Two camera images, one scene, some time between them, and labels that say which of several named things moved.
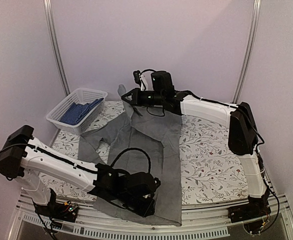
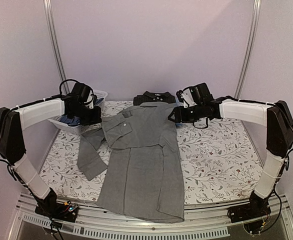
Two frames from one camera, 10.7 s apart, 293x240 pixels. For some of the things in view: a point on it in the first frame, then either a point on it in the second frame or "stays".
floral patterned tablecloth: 210,174 stays
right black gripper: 135,101 -> 179,116
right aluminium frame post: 247,59 stays
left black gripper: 146,211 -> 96,119
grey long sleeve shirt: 146,139 stays
